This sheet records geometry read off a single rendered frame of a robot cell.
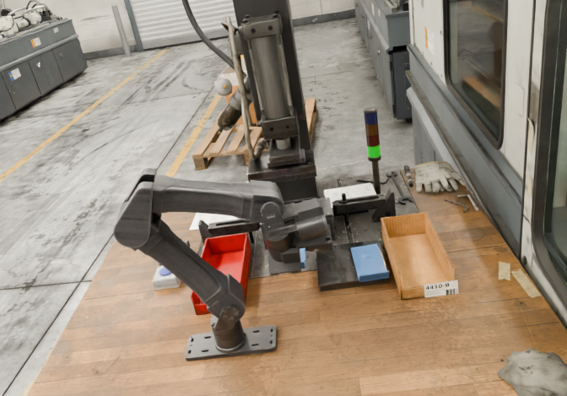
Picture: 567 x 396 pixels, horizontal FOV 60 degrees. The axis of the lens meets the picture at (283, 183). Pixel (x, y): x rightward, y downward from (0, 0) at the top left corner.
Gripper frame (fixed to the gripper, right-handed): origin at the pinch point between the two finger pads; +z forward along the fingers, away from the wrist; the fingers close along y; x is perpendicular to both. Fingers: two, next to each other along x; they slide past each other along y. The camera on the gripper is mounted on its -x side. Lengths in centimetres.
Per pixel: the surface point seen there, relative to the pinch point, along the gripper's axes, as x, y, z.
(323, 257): -8.2, 7.1, 14.3
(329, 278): -9.0, -0.6, 9.5
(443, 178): -48, 35, 30
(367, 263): -18.8, 2.7, 10.9
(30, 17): 420, 641, 383
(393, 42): -85, 262, 191
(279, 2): -6, 56, -28
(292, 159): -3.6, 27.6, -2.2
